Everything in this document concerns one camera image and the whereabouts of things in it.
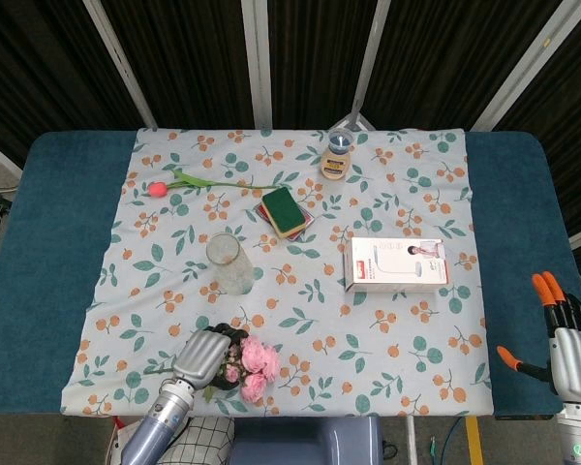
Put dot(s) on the floral print tablecloth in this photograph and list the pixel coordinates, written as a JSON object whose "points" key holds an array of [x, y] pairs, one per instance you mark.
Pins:
{"points": [[368, 339]]}

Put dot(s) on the red white bag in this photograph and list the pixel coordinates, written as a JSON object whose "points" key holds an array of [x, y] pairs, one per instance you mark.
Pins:
{"points": [[118, 433]]}

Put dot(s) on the white desk lamp box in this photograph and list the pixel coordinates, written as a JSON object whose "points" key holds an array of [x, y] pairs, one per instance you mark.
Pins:
{"points": [[397, 264]]}

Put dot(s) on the white black checked bag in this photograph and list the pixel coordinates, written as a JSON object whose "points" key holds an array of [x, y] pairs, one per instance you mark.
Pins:
{"points": [[208, 443]]}

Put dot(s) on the single pink tulip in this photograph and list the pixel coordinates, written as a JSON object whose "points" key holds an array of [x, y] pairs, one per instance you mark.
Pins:
{"points": [[157, 189]]}

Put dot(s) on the clear textured glass vase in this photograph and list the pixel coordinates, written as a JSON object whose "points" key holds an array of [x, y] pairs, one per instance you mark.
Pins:
{"points": [[232, 271]]}

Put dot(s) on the flat red box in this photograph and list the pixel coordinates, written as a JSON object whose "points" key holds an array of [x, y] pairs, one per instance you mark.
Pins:
{"points": [[304, 231]]}

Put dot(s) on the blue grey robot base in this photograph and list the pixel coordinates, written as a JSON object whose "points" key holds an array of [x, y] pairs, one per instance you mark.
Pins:
{"points": [[305, 441]]}

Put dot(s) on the white frame post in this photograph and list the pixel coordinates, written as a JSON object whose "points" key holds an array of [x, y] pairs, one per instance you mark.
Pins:
{"points": [[257, 63], [528, 68], [370, 58], [121, 63]]}

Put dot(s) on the beige sauce bottle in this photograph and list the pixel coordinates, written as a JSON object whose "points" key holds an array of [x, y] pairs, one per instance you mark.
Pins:
{"points": [[338, 162]]}

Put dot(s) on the teal table cover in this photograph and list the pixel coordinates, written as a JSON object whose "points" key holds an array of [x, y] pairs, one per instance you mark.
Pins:
{"points": [[43, 242]]}

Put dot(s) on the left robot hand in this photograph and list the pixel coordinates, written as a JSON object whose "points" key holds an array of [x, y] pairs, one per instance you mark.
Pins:
{"points": [[204, 356]]}

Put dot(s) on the green yellow sponge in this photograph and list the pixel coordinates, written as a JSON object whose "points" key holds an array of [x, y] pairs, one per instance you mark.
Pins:
{"points": [[283, 210]]}

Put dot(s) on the pink rose bouquet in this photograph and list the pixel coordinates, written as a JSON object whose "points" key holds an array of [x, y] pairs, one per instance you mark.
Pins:
{"points": [[254, 358]]}

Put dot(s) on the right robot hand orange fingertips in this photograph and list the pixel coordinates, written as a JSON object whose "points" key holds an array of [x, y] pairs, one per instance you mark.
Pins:
{"points": [[578, 363]]}

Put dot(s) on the white table leg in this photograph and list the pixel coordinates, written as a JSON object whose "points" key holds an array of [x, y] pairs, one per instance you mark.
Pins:
{"points": [[411, 441]]}

